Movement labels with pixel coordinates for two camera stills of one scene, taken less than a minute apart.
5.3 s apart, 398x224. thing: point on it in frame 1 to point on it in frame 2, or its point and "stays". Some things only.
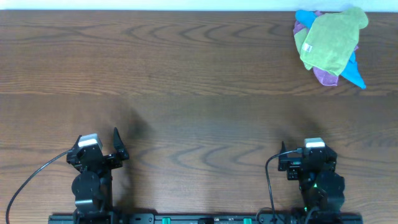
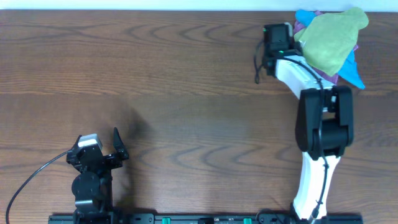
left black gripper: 104,159 stays
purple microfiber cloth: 321,75 stays
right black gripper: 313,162 to 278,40
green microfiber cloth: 332,38 stays
